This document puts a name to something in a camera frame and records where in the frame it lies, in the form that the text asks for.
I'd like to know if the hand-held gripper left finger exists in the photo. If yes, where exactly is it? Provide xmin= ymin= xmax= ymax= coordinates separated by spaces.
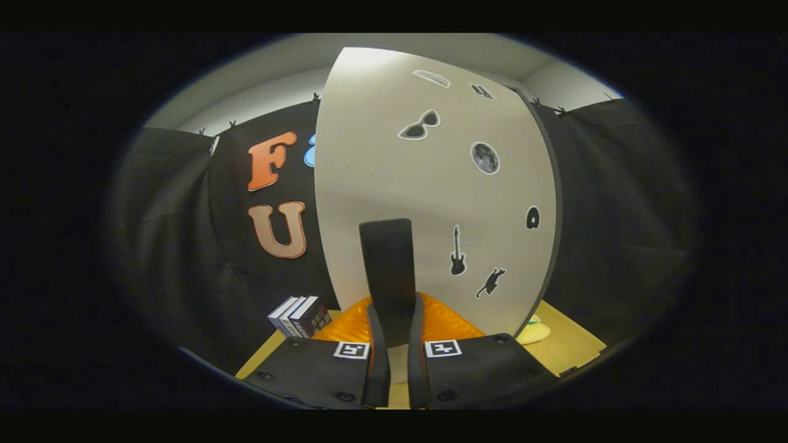
xmin=243 ymin=295 xmax=392 ymax=410

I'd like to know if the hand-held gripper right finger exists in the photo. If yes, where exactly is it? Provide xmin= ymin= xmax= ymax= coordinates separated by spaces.
xmin=408 ymin=292 xmax=558 ymax=410

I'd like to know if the black door handle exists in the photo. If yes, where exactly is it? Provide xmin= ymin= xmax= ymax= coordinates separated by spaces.
xmin=359 ymin=218 xmax=418 ymax=348

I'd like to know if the white cabinet door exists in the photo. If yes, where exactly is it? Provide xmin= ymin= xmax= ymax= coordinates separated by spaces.
xmin=314 ymin=47 xmax=558 ymax=385

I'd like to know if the dark cover book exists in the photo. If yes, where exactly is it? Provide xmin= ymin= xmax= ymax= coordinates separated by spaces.
xmin=289 ymin=296 xmax=333 ymax=339

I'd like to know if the yellow plush toy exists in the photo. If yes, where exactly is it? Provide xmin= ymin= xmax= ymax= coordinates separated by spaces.
xmin=516 ymin=315 xmax=550 ymax=345

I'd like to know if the black backdrop cloth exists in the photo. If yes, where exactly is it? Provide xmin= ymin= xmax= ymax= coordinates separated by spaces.
xmin=111 ymin=92 xmax=699 ymax=370

